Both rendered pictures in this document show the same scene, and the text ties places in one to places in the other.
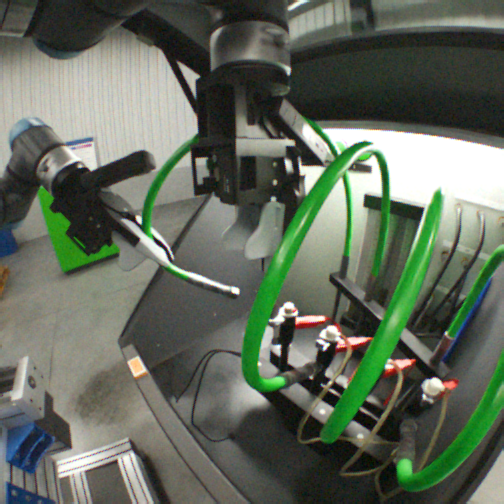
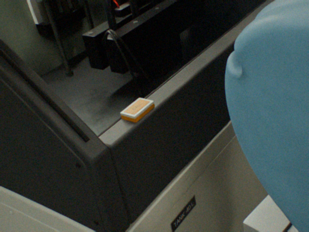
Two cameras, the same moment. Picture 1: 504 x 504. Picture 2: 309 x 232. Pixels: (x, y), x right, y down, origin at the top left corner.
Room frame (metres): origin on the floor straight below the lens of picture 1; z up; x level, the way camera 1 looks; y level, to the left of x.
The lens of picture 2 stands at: (0.30, 0.86, 1.30)
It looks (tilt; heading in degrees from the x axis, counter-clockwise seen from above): 32 degrees down; 265
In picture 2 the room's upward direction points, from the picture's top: 11 degrees counter-clockwise
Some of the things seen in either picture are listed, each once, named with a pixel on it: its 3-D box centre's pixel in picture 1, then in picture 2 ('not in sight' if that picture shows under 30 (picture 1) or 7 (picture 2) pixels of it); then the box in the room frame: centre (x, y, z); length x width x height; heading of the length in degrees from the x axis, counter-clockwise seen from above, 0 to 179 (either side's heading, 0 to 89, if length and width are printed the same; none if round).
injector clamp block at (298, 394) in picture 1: (324, 415); (151, 38); (0.18, -0.14, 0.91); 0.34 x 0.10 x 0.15; 42
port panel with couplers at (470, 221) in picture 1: (464, 261); not in sight; (0.27, -0.41, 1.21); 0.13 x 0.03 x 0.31; 42
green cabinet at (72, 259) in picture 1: (79, 220); not in sight; (2.81, 2.66, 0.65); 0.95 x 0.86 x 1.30; 133
